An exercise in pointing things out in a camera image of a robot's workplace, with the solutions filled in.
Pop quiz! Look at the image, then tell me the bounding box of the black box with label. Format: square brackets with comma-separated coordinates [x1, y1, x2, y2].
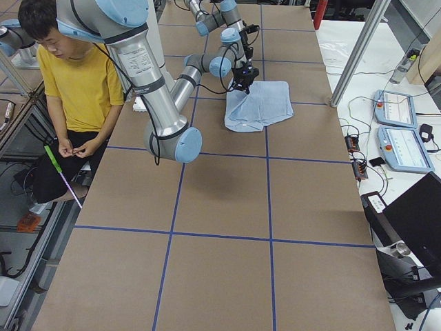
[360, 192, 411, 259]

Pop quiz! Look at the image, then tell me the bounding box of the person in yellow shirt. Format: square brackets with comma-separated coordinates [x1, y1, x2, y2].
[18, 1, 124, 203]

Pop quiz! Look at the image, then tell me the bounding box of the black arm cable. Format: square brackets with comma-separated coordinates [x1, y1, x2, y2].
[198, 44, 242, 94]

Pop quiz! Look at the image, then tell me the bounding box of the light blue striped shirt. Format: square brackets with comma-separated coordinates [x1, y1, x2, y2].
[224, 81, 294, 132]

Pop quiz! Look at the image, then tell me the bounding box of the black power adapter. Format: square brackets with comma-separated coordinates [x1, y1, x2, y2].
[419, 123, 433, 143]

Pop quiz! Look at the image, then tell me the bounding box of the upper blue teach pendant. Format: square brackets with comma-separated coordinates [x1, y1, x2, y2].
[373, 90, 418, 129]

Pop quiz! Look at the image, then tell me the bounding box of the blue teach pendant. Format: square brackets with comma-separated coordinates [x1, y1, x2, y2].
[373, 90, 418, 129]
[377, 126, 435, 174]

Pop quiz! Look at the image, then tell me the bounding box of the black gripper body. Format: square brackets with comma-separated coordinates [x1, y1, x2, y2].
[232, 67, 259, 87]
[244, 46, 254, 63]

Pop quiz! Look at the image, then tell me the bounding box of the red cylinder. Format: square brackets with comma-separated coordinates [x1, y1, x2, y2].
[313, 0, 328, 30]

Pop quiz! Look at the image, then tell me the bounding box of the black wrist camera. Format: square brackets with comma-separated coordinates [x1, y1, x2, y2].
[245, 24, 260, 34]

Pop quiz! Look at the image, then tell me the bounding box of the black laptop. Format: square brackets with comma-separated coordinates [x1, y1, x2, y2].
[383, 172, 440, 276]

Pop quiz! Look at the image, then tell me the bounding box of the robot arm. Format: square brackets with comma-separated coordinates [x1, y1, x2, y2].
[57, 0, 259, 163]
[183, 0, 260, 61]

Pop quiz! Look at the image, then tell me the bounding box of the lower blue teach pendant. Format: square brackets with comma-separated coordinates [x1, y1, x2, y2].
[377, 126, 435, 174]

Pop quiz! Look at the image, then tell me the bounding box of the aluminium frame post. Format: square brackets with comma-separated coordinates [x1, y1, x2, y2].
[329, 0, 391, 108]

